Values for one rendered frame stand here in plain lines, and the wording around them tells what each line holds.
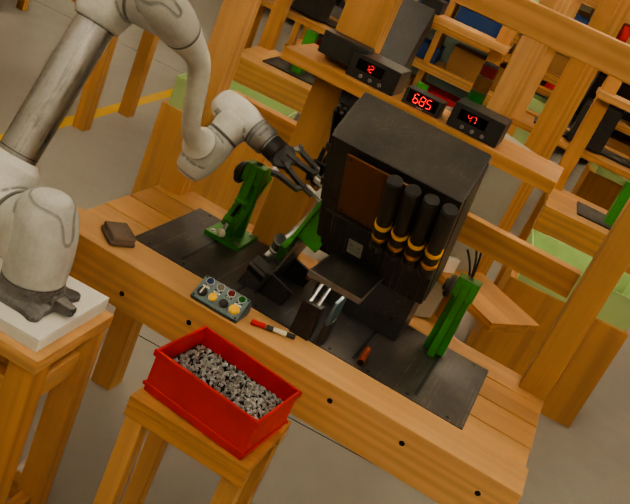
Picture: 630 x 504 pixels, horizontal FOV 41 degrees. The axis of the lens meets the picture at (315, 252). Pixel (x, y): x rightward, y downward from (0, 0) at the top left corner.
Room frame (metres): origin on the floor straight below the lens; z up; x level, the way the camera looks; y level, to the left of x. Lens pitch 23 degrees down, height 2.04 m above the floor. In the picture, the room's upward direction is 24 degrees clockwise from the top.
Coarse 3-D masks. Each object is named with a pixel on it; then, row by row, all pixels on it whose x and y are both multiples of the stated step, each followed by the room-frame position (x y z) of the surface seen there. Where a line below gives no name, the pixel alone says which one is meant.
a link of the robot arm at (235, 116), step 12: (216, 96) 2.42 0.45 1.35; (228, 96) 2.41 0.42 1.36; (240, 96) 2.44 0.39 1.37; (216, 108) 2.40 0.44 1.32; (228, 108) 2.39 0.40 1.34; (240, 108) 2.39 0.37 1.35; (252, 108) 2.42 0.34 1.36; (216, 120) 2.38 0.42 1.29; (228, 120) 2.37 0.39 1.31; (240, 120) 2.38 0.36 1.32; (252, 120) 2.39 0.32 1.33; (228, 132) 2.36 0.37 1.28; (240, 132) 2.37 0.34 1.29
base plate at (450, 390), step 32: (192, 224) 2.50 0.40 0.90; (192, 256) 2.28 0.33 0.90; (224, 256) 2.38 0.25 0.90; (288, 320) 2.16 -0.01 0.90; (320, 320) 2.24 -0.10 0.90; (352, 320) 2.33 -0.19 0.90; (352, 352) 2.14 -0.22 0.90; (384, 352) 2.22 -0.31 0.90; (416, 352) 2.31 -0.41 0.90; (448, 352) 2.40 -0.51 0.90; (384, 384) 2.05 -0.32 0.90; (416, 384) 2.12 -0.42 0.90; (448, 384) 2.20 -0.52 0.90; (480, 384) 2.29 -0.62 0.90; (448, 416) 2.03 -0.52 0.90
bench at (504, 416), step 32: (160, 192) 2.68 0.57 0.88; (192, 192) 2.79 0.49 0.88; (128, 224) 2.35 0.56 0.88; (160, 224) 2.44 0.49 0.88; (128, 320) 2.72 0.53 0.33; (416, 320) 2.57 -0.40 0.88; (128, 352) 2.77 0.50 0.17; (512, 384) 2.42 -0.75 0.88; (480, 416) 2.14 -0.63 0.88; (512, 416) 2.22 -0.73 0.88; (512, 448) 2.05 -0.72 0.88
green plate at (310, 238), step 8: (312, 216) 2.23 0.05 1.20; (304, 224) 2.23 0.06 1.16; (312, 224) 2.24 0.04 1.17; (296, 232) 2.23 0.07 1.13; (304, 232) 2.24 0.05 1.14; (312, 232) 2.23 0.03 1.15; (296, 240) 2.28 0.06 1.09; (304, 240) 2.24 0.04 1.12; (312, 240) 2.23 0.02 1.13; (320, 240) 2.23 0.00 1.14; (312, 248) 2.23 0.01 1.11
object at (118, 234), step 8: (104, 224) 2.20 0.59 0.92; (112, 224) 2.20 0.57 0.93; (120, 224) 2.22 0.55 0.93; (104, 232) 2.17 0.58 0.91; (112, 232) 2.16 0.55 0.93; (120, 232) 2.18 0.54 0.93; (128, 232) 2.20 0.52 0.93; (112, 240) 2.14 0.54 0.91; (120, 240) 2.15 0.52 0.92; (128, 240) 2.17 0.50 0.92
